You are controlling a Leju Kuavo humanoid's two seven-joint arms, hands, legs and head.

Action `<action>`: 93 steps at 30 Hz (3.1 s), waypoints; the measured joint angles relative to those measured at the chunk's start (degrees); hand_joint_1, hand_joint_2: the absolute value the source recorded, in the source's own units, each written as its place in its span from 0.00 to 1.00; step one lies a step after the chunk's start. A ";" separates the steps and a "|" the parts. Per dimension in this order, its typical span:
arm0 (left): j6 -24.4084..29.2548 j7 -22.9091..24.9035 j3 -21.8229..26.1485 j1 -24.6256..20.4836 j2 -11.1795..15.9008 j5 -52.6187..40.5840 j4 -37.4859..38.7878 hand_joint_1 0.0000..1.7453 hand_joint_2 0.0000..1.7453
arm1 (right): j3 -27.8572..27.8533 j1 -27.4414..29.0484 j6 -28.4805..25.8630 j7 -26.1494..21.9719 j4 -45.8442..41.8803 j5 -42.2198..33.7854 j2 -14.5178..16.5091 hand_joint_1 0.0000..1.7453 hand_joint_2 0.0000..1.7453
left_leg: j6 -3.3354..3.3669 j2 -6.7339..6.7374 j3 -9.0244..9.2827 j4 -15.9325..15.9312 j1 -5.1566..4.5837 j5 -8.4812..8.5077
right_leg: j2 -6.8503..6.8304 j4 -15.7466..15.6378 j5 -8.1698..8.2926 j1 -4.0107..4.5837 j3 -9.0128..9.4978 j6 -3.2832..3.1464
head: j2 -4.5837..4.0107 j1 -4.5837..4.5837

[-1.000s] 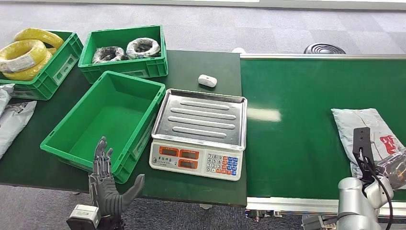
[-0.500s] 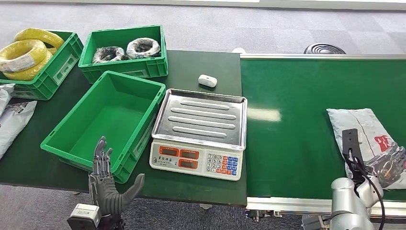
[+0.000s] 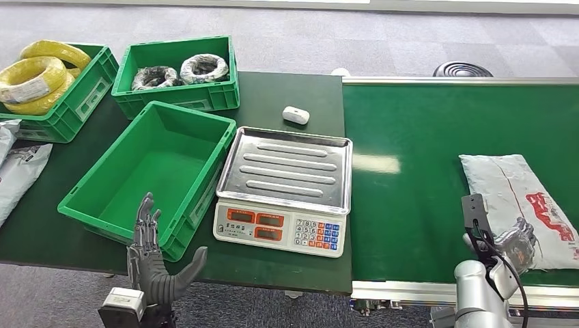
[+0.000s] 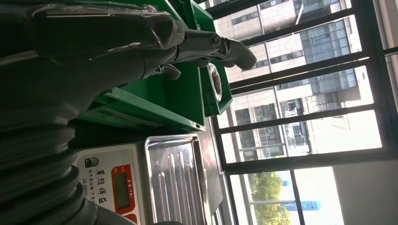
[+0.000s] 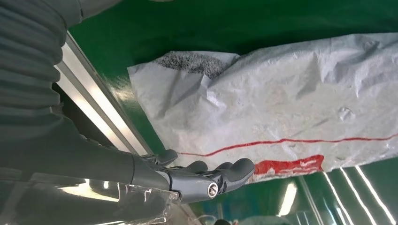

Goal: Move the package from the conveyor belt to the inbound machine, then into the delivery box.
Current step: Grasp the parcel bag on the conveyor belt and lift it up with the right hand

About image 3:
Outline small white plastic case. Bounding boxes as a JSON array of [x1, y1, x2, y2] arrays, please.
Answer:
[[282, 105, 311, 125]]

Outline small grey mailer bag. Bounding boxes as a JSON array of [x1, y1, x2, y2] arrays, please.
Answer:
[[0, 119, 22, 166]]

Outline large empty green crate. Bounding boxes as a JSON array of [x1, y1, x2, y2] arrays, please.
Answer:
[[57, 100, 237, 262]]

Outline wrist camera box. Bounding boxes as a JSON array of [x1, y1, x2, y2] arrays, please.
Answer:
[[461, 193, 495, 266], [98, 287, 148, 328]]

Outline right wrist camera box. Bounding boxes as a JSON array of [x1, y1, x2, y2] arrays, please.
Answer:
[[461, 193, 495, 266]]

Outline grey package with red print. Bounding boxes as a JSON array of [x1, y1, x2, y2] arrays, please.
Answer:
[[459, 154, 579, 271]]

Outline large grey mailer bag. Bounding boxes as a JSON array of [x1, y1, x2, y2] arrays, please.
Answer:
[[0, 143, 53, 228]]

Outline white electronic scale steel tray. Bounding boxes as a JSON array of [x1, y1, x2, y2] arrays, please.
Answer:
[[212, 126, 354, 259]]

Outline yellow wire coil white label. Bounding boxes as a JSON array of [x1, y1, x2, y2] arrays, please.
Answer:
[[0, 56, 68, 104]]

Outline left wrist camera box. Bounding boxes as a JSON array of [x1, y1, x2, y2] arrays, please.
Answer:
[[98, 287, 148, 328]]

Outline green crate with yellow coils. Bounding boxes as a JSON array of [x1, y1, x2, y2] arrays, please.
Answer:
[[0, 42, 119, 144]]

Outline black round ribbed base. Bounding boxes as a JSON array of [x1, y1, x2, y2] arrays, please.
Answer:
[[432, 61, 494, 78]]

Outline green crate with black coils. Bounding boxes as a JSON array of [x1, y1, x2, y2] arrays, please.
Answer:
[[111, 35, 240, 120]]

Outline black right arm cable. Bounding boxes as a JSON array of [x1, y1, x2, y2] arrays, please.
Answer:
[[470, 219, 530, 328]]

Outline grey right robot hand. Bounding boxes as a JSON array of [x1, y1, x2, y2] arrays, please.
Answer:
[[495, 217, 539, 275]]

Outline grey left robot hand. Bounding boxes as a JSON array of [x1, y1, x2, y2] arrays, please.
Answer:
[[126, 192, 209, 306]]

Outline green conveyor belt aluminium frame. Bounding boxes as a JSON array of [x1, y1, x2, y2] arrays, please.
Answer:
[[342, 76, 579, 328]]

